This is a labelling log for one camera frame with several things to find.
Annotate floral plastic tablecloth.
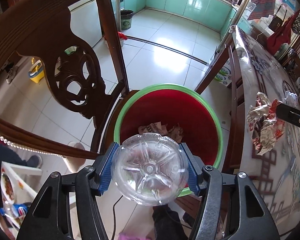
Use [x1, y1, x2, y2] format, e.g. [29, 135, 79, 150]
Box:
[230, 25, 300, 234]

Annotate clear plastic bottle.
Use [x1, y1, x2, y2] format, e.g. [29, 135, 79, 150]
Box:
[111, 133, 189, 206]

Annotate dark wooden chair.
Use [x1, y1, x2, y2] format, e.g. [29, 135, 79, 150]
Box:
[0, 0, 129, 159]

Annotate teal kitchen cabinets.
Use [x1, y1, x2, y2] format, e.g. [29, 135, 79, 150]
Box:
[120, 0, 237, 37]

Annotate red mop with white bucket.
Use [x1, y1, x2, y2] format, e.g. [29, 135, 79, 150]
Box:
[104, 31, 128, 47]

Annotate red hanging apron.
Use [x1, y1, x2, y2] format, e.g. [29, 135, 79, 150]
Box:
[266, 9, 300, 55]

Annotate red bucket with green rim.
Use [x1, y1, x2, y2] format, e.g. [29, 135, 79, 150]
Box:
[113, 84, 223, 197]

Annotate dark kitchen trash bin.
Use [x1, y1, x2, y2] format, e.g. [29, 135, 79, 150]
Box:
[120, 9, 134, 30]

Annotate black shoulder bag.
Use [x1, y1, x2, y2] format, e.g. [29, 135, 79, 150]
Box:
[268, 5, 287, 32]

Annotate plaid hanging cloth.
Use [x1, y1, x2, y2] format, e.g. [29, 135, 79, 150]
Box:
[247, 0, 276, 21]

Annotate red white paper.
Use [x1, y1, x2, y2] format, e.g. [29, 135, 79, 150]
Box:
[247, 92, 285, 155]

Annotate silver foil wrapper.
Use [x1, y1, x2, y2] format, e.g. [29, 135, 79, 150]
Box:
[283, 87, 299, 108]

